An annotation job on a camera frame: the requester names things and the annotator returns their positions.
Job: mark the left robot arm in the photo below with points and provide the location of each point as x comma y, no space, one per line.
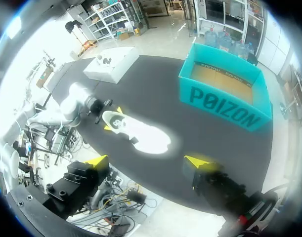
71,98

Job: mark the teal box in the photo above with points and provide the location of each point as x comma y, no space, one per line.
215,103

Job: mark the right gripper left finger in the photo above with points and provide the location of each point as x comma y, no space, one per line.
74,182

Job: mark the white shoe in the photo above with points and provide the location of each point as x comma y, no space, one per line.
145,138

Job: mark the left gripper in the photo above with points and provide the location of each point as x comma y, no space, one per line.
96,106

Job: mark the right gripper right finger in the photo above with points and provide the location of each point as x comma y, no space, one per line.
215,185

